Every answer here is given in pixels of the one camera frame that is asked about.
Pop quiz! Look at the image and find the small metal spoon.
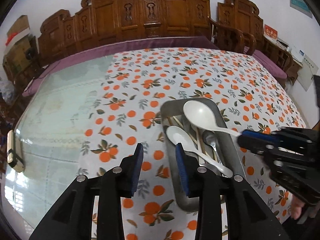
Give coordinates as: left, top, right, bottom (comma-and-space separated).
202, 130, 222, 164

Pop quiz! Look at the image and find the wooden side table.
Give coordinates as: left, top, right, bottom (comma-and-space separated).
262, 36, 302, 85

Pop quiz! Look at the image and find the orange print tablecloth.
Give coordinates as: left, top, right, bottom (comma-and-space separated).
79, 48, 305, 239

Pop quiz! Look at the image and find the white cabinet door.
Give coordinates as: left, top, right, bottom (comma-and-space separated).
297, 54, 319, 91

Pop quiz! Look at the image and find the cardboard boxes stack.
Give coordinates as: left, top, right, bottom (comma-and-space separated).
3, 15, 37, 81

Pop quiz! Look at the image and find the red gift box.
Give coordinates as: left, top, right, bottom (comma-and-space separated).
264, 24, 278, 40

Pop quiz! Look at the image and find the metal rectangular tray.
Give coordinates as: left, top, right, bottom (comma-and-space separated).
160, 99, 246, 212

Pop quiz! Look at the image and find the white plastic bag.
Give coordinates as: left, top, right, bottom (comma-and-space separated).
0, 80, 15, 105

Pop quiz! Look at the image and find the light wooden chopstick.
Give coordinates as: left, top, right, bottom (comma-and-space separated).
172, 115, 218, 162
194, 127, 206, 154

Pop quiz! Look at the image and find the small white plastic spoon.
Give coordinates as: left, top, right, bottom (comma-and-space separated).
166, 126, 233, 178

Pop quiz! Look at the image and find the large white plastic spoon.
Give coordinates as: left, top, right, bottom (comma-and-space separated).
183, 100, 240, 137

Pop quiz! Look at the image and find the carved wooden sofa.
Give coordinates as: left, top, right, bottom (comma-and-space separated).
37, 0, 245, 61

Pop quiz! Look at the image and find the person's right hand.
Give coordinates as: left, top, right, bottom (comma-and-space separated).
291, 196, 305, 220

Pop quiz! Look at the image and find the purple armchair cushion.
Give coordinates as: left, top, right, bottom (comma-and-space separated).
252, 50, 287, 79

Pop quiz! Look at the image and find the white router box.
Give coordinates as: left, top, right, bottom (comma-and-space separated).
290, 46, 305, 63

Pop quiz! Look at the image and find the carved wooden armchair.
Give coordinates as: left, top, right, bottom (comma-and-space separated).
217, 0, 287, 81

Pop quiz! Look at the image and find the wall electrical panel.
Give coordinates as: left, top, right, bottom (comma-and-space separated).
290, 0, 313, 18

